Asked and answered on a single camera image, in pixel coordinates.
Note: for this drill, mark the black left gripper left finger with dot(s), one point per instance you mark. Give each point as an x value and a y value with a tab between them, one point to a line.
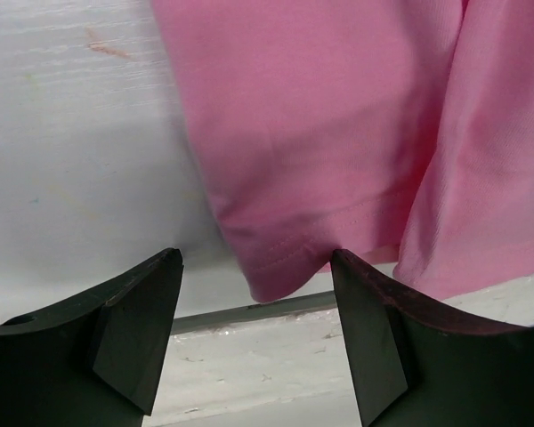
95	358

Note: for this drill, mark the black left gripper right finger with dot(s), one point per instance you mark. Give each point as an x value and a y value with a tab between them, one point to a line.
416	361

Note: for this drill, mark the pink t shirt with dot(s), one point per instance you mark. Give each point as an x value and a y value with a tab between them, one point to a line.
402	131

